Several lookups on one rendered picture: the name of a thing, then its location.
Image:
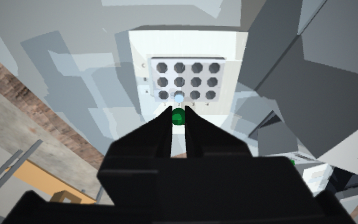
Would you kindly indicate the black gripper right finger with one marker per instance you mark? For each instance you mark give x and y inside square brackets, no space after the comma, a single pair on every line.
[210,140]

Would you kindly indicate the grey bench mat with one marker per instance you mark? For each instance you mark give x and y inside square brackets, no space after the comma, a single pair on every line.
[75,55]

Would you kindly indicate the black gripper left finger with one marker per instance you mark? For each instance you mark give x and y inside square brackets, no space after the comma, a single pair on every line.
[147,139]

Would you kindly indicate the white dry block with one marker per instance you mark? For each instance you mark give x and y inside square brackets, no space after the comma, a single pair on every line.
[208,90]

